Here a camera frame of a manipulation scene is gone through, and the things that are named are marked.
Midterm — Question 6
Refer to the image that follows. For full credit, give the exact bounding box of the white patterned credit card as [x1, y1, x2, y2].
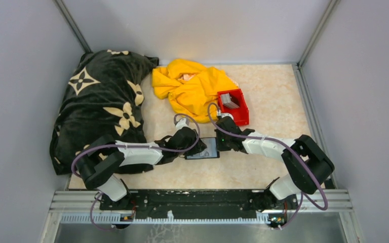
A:
[187, 150, 217, 159]

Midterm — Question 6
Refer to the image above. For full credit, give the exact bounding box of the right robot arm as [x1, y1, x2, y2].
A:
[214, 116, 335, 209]

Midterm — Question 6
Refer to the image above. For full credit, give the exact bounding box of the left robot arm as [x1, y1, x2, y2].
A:
[71, 127, 207, 210]

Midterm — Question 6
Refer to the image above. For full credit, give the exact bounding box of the red plastic bin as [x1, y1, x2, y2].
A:
[217, 89, 250, 126]

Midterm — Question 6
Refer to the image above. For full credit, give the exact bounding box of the yellow jacket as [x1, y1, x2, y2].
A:
[152, 59, 239, 124]

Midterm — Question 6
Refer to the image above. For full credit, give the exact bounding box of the black floral blanket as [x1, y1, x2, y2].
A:
[49, 50, 160, 175]

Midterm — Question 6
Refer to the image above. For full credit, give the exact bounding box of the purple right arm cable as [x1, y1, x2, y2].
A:
[207, 102, 329, 212]

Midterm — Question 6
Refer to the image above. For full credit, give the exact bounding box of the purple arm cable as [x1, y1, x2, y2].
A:
[71, 113, 201, 232]
[207, 102, 329, 212]

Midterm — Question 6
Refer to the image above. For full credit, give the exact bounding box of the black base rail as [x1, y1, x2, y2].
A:
[99, 189, 298, 220]

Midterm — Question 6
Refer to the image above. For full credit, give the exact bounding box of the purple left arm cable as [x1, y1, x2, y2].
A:
[71, 113, 201, 232]

